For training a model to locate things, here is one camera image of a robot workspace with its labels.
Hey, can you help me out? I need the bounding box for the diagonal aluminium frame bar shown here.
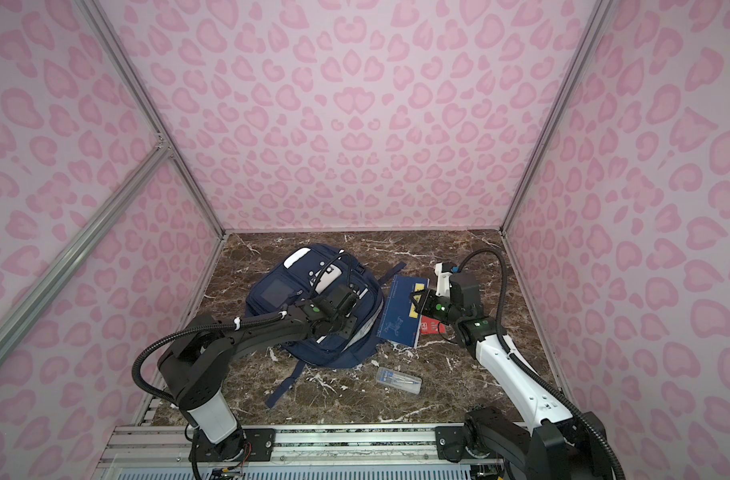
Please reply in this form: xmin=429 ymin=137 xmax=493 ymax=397
xmin=0 ymin=141 xmax=169 ymax=368

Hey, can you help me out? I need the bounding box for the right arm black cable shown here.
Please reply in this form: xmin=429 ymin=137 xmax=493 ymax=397
xmin=457 ymin=247 xmax=627 ymax=480

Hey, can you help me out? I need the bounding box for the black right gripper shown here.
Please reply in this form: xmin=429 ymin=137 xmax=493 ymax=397
xmin=407 ymin=288 xmax=463 ymax=327

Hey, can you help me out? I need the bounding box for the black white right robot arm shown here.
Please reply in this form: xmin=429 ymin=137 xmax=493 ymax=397
xmin=410 ymin=272 xmax=624 ymax=479

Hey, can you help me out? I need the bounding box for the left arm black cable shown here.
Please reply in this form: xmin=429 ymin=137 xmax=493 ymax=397
xmin=130 ymin=251 xmax=348 ymax=480

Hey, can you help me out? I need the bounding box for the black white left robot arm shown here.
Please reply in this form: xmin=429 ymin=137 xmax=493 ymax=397
xmin=148 ymin=285 xmax=359 ymax=464

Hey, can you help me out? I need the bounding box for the aluminium corner frame post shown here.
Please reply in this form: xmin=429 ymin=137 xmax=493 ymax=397
xmin=74 ymin=0 xmax=227 ymax=240

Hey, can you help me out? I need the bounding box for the navy blue student backpack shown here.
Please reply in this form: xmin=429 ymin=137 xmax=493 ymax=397
xmin=245 ymin=244 xmax=405 ymax=409

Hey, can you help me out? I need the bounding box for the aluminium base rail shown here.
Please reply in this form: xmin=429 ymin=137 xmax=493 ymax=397
xmin=91 ymin=422 xmax=618 ymax=480

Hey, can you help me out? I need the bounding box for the clear plastic pen case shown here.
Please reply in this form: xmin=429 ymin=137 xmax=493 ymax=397
xmin=376 ymin=367 xmax=422 ymax=395

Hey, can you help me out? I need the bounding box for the right aluminium corner post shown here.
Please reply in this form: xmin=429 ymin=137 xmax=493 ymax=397
xmin=499 ymin=0 xmax=618 ymax=237

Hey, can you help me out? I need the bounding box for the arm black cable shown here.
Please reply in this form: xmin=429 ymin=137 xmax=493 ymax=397
xmin=457 ymin=247 xmax=627 ymax=480
xmin=130 ymin=251 xmax=348 ymax=480

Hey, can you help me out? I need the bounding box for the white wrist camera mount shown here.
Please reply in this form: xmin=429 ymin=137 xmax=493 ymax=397
xmin=434 ymin=262 xmax=458 ymax=298

